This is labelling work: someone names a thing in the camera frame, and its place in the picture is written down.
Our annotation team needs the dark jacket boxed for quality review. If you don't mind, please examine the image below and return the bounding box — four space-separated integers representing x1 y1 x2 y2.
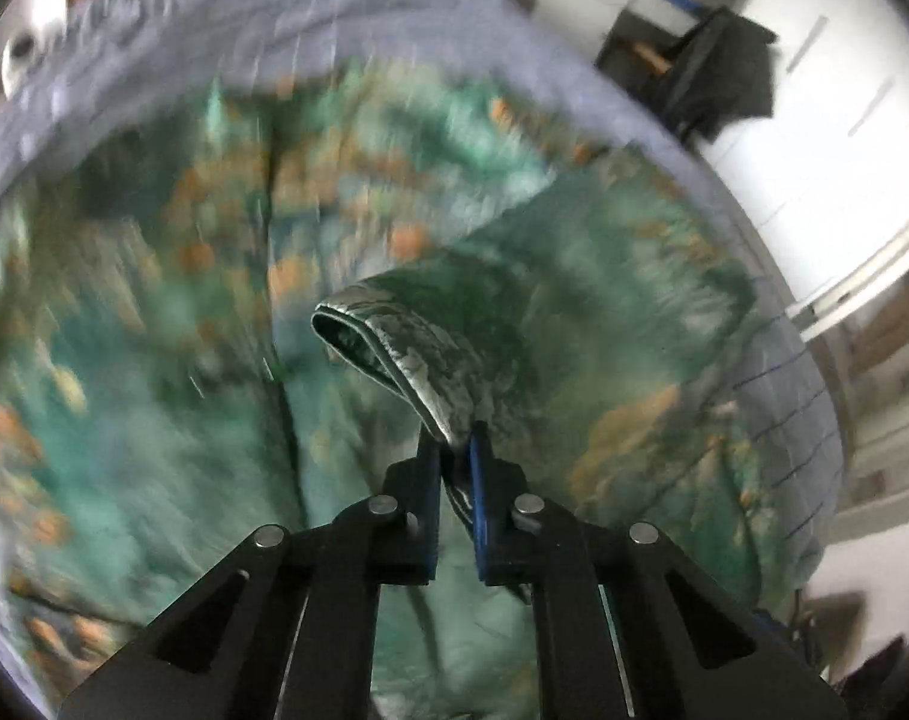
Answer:
660 6 779 143

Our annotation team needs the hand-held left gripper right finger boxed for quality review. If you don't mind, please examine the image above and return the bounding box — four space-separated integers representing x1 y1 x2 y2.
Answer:
467 420 850 720

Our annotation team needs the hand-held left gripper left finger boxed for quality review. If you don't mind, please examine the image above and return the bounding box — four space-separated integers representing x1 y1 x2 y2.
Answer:
56 427 442 720

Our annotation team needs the white wardrobe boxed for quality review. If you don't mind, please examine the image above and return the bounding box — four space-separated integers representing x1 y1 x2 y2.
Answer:
694 0 909 316

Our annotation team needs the blue checked bed sheet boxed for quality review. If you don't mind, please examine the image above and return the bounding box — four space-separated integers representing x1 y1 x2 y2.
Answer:
0 0 849 720

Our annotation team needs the green printed satin garment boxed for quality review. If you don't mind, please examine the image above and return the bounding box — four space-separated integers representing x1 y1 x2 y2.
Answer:
0 75 770 720

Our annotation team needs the wooden seat chair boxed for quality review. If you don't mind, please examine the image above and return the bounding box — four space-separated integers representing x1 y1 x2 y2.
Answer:
596 11 725 143

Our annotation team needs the white round fan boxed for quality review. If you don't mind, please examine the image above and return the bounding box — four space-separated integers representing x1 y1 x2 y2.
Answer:
0 0 70 100

